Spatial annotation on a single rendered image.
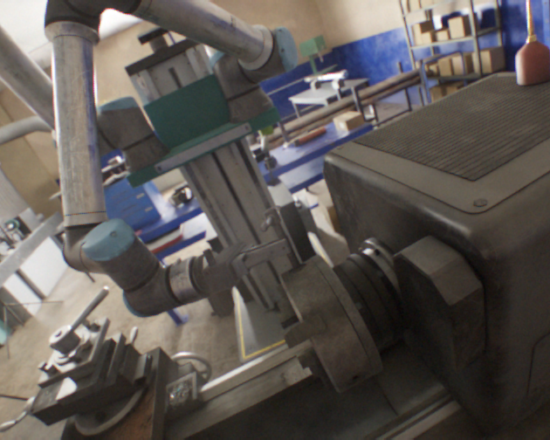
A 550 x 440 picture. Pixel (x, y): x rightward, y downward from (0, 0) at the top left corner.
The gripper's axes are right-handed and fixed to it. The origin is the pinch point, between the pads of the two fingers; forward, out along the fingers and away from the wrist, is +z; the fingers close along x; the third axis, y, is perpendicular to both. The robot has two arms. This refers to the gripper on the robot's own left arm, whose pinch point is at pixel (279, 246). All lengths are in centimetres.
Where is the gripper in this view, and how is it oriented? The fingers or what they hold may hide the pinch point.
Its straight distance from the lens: 57.4
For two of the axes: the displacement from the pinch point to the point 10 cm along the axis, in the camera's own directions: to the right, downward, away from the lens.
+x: 1.2, -1.8, 9.8
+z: 9.1, -3.7, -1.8
